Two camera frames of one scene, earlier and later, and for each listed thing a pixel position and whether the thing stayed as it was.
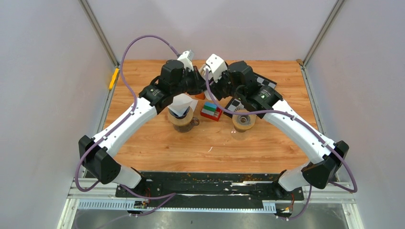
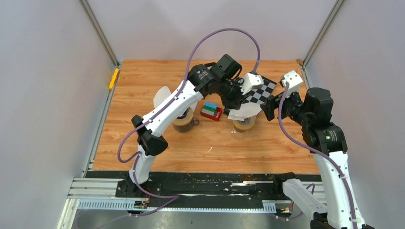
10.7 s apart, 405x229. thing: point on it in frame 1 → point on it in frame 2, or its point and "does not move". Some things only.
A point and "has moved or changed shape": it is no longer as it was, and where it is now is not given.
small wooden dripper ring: x=242 y=122 does not move
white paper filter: x=207 y=95 has moved or changed shape
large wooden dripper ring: x=183 y=121 does not move
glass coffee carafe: x=194 y=121 does not move
